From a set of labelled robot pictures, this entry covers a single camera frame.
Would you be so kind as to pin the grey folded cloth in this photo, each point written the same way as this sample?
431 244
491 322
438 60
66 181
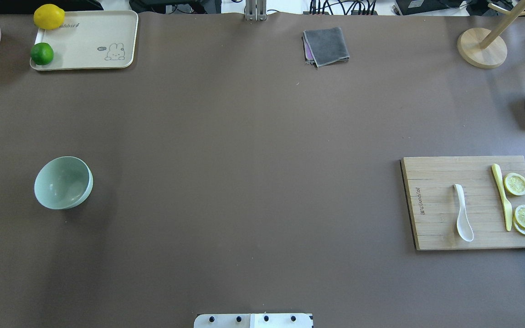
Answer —
325 46

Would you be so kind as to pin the cream serving tray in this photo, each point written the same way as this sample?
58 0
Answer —
100 39

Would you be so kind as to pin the white ceramic spoon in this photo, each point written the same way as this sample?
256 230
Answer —
463 226

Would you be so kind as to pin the lemon slice near handle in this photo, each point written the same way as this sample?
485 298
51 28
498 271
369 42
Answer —
515 184

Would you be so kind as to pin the wooden mug tree stand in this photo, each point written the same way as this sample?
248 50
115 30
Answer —
483 48

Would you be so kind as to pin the aluminium frame post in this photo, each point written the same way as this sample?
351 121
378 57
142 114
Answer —
255 10

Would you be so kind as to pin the yellow lemon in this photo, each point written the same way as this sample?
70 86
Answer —
48 17

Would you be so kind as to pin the green lime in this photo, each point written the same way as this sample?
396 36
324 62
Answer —
42 54

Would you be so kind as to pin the bamboo cutting board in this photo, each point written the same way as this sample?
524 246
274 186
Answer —
434 206

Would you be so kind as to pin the pale green ceramic bowl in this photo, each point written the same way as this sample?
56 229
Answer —
63 183

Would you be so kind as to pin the yellow plastic knife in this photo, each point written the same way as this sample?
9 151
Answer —
506 204

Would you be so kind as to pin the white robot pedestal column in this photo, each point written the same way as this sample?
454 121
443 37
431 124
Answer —
254 320

